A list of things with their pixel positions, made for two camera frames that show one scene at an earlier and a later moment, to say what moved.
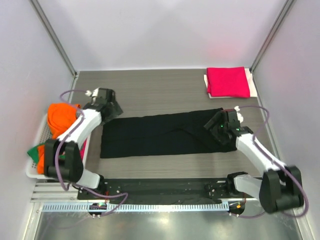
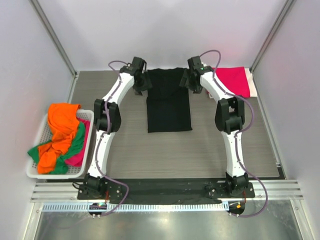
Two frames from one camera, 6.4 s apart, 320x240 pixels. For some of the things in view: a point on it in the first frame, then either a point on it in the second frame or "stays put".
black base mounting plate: (198, 189) stays put
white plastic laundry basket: (42, 135) stays put
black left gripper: (116, 110) to (147, 85)
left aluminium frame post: (57, 43) stays put
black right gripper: (220, 138) to (197, 89)
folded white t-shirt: (252, 89) stays put
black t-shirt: (175, 133) to (168, 103)
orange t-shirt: (58, 116) stays put
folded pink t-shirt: (227, 82) stays put
